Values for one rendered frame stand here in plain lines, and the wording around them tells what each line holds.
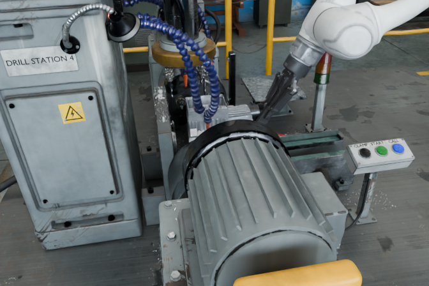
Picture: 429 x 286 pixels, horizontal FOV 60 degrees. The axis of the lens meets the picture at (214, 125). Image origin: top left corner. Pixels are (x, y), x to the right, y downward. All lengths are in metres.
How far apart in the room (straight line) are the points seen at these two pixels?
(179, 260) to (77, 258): 0.59
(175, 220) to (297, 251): 0.31
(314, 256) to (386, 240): 0.78
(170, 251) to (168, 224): 0.06
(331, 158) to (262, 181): 0.84
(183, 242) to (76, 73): 0.46
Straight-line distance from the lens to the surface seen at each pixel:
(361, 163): 1.08
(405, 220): 1.33
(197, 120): 1.11
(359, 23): 0.87
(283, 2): 5.94
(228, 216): 0.46
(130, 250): 1.17
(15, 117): 0.98
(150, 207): 1.18
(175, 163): 0.94
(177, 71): 1.35
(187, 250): 0.65
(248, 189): 0.48
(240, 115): 1.15
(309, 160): 1.27
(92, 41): 0.87
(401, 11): 0.97
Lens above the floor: 1.67
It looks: 31 degrees down
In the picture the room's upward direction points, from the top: 2 degrees counter-clockwise
